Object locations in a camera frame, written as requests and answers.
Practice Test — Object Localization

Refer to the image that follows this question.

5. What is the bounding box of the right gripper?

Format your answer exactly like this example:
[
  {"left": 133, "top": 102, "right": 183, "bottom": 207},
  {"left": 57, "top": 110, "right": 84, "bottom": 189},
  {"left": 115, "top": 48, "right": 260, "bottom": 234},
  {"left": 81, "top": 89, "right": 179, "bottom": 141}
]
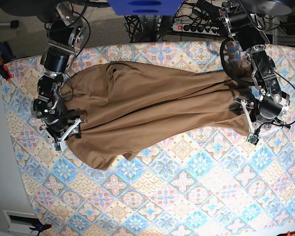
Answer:
[{"left": 39, "top": 118, "right": 86, "bottom": 151}]

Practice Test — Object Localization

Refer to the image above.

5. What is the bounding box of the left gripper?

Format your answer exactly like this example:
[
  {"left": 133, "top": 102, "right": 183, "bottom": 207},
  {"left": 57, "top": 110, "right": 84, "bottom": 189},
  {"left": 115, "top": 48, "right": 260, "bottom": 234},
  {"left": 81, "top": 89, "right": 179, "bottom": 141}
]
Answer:
[{"left": 230, "top": 93, "right": 290, "bottom": 145}]

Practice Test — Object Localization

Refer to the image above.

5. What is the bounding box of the brown t-shirt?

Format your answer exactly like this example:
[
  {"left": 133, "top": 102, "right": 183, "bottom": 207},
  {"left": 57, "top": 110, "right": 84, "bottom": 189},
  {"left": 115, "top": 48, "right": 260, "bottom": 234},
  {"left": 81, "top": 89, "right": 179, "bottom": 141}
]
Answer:
[{"left": 60, "top": 61, "right": 249, "bottom": 170}]

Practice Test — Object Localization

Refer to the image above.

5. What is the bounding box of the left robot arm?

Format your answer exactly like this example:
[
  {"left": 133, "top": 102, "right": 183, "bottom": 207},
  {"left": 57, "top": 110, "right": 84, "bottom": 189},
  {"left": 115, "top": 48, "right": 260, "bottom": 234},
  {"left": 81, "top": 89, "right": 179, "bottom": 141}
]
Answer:
[{"left": 219, "top": 1, "right": 290, "bottom": 145}]

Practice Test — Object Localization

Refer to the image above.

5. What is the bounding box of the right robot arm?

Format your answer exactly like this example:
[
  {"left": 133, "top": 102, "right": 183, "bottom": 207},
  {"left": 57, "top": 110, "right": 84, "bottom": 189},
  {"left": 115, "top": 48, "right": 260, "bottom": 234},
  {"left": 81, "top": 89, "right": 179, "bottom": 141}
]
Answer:
[{"left": 31, "top": 1, "right": 87, "bottom": 151}]

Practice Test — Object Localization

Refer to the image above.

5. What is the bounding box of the patterned tablecloth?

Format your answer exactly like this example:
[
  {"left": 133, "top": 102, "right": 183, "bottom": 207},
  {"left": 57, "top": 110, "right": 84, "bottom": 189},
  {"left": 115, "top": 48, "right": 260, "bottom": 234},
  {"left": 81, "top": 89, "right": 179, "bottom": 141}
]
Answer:
[{"left": 0, "top": 46, "right": 295, "bottom": 236}]

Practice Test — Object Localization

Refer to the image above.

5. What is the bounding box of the black power strip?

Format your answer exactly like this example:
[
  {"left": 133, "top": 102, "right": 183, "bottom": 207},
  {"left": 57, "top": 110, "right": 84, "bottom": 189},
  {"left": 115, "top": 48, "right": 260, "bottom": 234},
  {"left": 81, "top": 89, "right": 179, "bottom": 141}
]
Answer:
[{"left": 172, "top": 23, "right": 221, "bottom": 36}]

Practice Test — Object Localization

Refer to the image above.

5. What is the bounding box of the orange black spring clamp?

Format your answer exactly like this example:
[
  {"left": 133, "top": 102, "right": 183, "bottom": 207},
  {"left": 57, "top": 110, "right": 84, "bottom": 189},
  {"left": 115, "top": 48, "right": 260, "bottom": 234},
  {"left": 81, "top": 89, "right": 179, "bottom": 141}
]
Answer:
[{"left": 29, "top": 223, "right": 52, "bottom": 233}]

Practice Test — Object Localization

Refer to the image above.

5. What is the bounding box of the red black clamp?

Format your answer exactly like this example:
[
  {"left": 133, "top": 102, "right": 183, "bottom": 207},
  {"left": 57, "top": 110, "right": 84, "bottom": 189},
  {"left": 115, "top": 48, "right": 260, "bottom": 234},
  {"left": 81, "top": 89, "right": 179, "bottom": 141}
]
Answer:
[{"left": 0, "top": 60, "right": 11, "bottom": 81}]

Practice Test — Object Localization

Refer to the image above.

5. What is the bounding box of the white floor vent box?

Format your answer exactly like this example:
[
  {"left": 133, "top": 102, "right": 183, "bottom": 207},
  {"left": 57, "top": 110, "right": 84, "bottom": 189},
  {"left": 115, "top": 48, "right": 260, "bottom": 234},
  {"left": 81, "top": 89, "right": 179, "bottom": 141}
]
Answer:
[{"left": 3, "top": 210, "right": 40, "bottom": 236}]

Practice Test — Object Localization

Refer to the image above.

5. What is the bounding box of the black floor block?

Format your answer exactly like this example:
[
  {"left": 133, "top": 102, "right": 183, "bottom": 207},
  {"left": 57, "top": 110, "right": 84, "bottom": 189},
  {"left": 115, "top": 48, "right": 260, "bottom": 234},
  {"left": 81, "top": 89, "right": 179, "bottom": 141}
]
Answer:
[{"left": 10, "top": 20, "right": 19, "bottom": 29}]

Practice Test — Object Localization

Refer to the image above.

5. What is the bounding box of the red clamp bottom edge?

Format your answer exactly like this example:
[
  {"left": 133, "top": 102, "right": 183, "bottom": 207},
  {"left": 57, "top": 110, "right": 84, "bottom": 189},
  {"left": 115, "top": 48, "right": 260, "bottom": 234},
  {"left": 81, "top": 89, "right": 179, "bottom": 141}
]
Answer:
[{"left": 283, "top": 231, "right": 295, "bottom": 236}]

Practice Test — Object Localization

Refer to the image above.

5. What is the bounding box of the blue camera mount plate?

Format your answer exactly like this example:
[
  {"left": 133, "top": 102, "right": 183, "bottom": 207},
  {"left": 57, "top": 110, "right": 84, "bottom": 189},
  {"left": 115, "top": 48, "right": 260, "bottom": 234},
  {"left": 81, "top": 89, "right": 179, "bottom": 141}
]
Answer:
[{"left": 108, "top": 0, "right": 182, "bottom": 16}]

